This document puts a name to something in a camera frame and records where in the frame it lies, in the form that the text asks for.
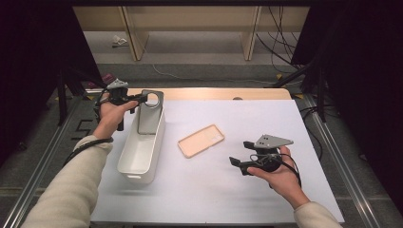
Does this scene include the person's left hand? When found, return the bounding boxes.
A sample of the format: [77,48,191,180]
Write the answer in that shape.
[92,96,140,141]

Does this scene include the person's right hand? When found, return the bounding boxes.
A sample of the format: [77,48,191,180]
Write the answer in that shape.
[246,145,312,211]

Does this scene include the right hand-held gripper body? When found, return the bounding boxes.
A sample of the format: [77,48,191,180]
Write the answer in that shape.
[252,134,295,174]

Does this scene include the dark curtain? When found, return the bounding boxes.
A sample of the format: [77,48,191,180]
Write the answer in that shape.
[291,0,403,217]
[0,0,103,165]

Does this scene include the black metal stand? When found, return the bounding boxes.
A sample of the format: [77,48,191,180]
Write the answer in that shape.
[272,60,327,123]
[56,65,123,127]

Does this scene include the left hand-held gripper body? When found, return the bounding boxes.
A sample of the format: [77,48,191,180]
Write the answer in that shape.
[106,78,137,132]

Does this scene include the black hanging cables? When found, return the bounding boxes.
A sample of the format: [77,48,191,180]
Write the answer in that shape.
[255,6,305,74]

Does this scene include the peach phone case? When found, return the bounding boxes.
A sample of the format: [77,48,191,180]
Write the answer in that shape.
[177,123,226,160]

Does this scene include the hand-held gripper cable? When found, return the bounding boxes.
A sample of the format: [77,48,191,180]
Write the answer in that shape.
[62,88,114,167]
[250,152,302,189]

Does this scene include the beige wooden shelf unit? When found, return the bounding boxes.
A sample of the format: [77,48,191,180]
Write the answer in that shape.
[72,6,310,62]

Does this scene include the white plastic storage bin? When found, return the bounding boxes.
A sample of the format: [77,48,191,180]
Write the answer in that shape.
[116,94,166,184]

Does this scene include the pink object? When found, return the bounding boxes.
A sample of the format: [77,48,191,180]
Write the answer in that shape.
[86,72,115,89]

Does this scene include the white table board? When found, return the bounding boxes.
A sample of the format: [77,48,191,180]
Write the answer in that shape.
[89,99,346,224]

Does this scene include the left hand-held gripper cable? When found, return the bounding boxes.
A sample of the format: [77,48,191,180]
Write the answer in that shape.
[62,88,114,167]

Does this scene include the white floor cable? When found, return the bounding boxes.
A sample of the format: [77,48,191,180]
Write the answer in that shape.
[151,64,277,86]

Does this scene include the white crumpled paper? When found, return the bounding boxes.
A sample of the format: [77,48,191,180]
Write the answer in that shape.
[111,34,129,48]

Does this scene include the right hand-held gripper cable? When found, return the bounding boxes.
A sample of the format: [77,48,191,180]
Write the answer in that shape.
[250,152,302,189]

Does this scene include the metal floor rail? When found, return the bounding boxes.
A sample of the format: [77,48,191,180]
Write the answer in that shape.
[0,94,84,228]
[302,94,386,228]

